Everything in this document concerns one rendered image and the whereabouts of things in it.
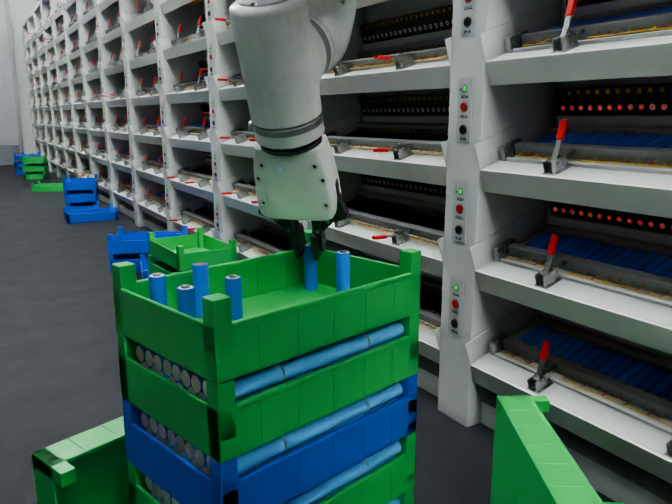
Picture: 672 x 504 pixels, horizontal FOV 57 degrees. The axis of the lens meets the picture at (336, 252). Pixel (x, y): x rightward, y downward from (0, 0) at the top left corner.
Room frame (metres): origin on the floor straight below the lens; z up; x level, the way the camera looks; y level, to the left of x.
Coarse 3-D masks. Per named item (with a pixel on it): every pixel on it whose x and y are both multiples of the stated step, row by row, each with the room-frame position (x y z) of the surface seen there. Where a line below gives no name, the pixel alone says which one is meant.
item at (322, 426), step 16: (400, 384) 0.73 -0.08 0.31; (368, 400) 0.68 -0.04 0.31; (384, 400) 0.70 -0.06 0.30; (144, 416) 0.65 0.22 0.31; (336, 416) 0.64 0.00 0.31; (352, 416) 0.66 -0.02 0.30; (160, 432) 0.62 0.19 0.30; (304, 432) 0.61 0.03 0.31; (320, 432) 0.62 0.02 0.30; (176, 448) 0.60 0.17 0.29; (192, 448) 0.58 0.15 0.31; (256, 448) 0.57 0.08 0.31; (272, 448) 0.58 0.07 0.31; (288, 448) 0.59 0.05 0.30; (192, 464) 0.58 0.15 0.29; (208, 464) 0.56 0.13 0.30; (240, 464) 0.55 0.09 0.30; (256, 464) 0.56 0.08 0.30
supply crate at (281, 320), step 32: (288, 256) 0.84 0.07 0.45; (320, 256) 0.86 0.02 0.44; (352, 256) 0.81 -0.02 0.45; (416, 256) 0.73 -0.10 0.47; (128, 288) 0.66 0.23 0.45; (224, 288) 0.76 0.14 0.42; (256, 288) 0.80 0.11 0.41; (288, 288) 0.83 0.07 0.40; (320, 288) 0.83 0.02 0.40; (352, 288) 0.65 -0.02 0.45; (384, 288) 0.69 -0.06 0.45; (416, 288) 0.73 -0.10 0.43; (128, 320) 0.64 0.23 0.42; (160, 320) 0.59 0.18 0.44; (192, 320) 0.55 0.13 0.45; (224, 320) 0.53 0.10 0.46; (256, 320) 0.55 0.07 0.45; (288, 320) 0.58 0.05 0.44; (320, 320) 0.61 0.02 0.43; (352, 320) 0.65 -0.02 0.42; (384, 320) 0.69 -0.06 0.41; (160, 352) 0.59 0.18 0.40; (192, 352) 0.55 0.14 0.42; (224, 352) 0.53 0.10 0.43; (256, 352) 0.56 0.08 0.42; (288, 352) 0.58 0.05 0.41
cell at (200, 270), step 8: (192, 264) 0.71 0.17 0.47; (200, 264) 0.71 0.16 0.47; (200, 272) 0.70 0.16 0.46; (200, 280) 0.70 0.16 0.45; (208, 280) 0.71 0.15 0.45; (200, 288) 0.70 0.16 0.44; (208, 288) 0.71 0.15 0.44; (200, 296) 0.70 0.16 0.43; (200, 304) 0.70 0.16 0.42; (200, 312) 0.70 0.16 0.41
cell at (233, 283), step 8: (232, 280) 0.65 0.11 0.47; (240, 280) 0.65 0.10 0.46; (232, 288) 0.65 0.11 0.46; (240, 288) 0.65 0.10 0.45; (232, 296) 0.65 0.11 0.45; (240, 296) 0.65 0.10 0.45; (232, 304) 0.65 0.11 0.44; (240, 304) 0.65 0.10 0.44; (232, 312) 0.65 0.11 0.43; (240, 312) 0.65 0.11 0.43; (232, 320) 0.65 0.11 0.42
